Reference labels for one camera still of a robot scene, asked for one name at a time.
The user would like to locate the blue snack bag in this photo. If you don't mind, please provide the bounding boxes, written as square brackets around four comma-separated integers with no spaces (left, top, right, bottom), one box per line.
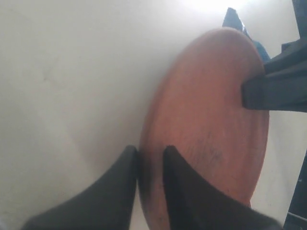
[222,7,271,63]

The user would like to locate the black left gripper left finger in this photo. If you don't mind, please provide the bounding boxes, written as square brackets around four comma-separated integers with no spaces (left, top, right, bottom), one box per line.
[22,146,138,230]

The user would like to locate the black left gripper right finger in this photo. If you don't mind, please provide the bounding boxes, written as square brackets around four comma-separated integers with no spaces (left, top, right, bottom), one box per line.
[163,146,280,230]

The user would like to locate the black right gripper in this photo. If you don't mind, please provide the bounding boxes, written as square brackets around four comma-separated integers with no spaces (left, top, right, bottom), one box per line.
[241,0,307,230]

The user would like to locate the brown round plate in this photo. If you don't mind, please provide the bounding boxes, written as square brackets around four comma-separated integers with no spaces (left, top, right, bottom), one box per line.
[139,27,269,230]

